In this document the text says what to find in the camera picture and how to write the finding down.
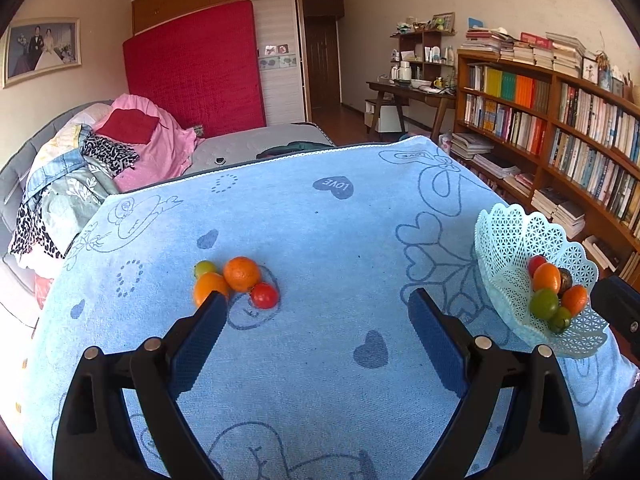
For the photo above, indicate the light blue lattice basket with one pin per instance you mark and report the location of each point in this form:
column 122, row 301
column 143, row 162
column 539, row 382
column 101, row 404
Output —
column 505, row 260

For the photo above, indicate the large green tomato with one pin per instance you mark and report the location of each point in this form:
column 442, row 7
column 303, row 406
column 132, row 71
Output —
column 543, row 304

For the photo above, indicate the light blue denim cloth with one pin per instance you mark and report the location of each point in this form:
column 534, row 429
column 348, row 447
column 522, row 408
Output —
column 55, row 172

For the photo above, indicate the wooden bookshelf with books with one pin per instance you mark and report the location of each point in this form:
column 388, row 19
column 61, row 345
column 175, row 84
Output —
column 565, row 150

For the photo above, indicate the dark green cloth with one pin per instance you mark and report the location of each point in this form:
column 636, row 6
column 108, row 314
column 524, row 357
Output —
column 300, row 149

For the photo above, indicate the small green tomato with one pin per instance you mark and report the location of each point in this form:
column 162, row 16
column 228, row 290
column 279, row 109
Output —
column 203, row 268

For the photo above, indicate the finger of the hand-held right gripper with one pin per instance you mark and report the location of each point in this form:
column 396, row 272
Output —
column 617, row 307

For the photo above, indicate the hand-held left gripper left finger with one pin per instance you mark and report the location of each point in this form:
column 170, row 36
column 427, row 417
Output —
column 200, row 345

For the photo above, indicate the large orange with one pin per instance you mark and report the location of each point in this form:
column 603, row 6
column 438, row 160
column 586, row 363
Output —
column 546, row 277

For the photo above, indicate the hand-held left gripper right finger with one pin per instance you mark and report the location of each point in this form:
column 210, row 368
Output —
column 435, row 345

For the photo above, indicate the wooden desk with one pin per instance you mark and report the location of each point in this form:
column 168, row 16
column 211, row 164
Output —
column 415, row 92

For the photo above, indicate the dark wooden door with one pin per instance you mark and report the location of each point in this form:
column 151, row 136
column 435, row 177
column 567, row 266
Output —
column 322, row 70

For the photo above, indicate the stacks of books atop bookshelf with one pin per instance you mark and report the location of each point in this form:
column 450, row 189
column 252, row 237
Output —
column 525, row 47

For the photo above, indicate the pink blanket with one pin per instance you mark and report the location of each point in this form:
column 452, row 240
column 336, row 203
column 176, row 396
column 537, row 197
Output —
column 167, row 135

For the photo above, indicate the green tomato with dark stem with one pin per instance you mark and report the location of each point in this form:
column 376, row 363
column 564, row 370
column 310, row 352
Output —
column 560, row 320

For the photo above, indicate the large red tomato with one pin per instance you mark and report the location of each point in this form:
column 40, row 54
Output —
column 536, row 263

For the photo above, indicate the white bed mattress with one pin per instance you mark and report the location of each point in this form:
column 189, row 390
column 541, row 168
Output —
column 260, row 142

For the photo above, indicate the dark brown round fruit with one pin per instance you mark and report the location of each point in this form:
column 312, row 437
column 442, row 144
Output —
column 565, row 280

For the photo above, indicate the white and wood wardrobe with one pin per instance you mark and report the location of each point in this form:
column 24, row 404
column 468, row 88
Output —
column 277, row 95

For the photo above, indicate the red mattress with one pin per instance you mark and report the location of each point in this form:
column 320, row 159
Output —
column 195, row 75

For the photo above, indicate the small red tomato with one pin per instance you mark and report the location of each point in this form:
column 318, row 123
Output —
column 264, row 295

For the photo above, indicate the white cabinet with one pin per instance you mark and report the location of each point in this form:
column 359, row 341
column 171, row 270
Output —
column 387, row 116

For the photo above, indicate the black and white spotted cloth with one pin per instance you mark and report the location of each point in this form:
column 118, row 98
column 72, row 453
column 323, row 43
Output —
column 35, row 235

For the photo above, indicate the framed wall photo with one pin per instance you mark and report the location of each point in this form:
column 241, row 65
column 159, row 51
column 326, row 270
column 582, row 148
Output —
column 42, row 50

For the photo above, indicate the loose book piles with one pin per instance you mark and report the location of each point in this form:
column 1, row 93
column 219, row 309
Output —
column 557, row 210

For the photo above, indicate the leopard print cloth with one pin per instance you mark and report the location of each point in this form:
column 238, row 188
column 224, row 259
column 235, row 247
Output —
column 112, row 154

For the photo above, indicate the blue printed blanket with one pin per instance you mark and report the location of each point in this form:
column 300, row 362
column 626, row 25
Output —
column 320, row 260

